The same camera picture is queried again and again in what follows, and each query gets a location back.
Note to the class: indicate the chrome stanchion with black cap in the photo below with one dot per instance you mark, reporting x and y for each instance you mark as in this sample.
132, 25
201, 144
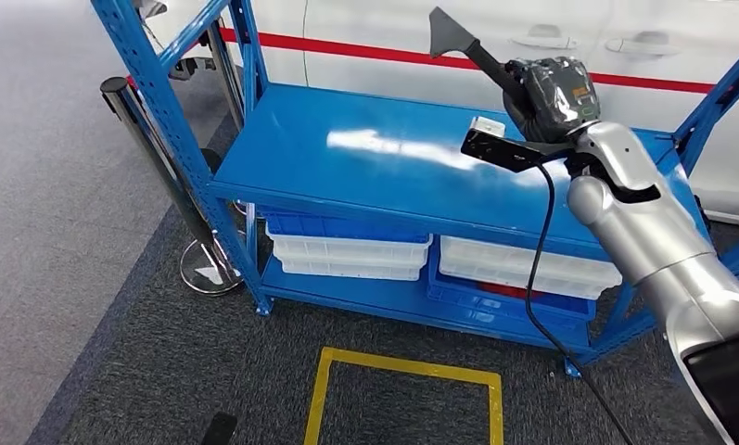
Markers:
228, 73
203, 270

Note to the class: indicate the black plastic plate part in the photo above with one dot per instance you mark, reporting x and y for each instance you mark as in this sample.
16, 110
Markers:
452, 34

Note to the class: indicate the white car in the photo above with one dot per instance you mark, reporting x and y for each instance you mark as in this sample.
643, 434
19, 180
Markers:
375, 24

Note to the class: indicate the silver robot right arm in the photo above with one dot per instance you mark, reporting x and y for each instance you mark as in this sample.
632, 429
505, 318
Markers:
651, 245

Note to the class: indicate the blue metal shelf rack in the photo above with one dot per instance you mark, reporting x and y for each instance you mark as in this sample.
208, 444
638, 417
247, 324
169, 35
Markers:
344, 166

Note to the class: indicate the red item in bin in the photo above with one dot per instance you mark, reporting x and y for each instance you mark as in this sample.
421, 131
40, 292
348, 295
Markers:
510, 292

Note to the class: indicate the long red barrier belt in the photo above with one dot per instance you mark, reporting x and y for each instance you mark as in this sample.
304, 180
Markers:
375, 52

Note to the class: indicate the yellow floor tape square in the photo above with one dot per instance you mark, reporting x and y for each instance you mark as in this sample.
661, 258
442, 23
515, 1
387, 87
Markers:
406, 368

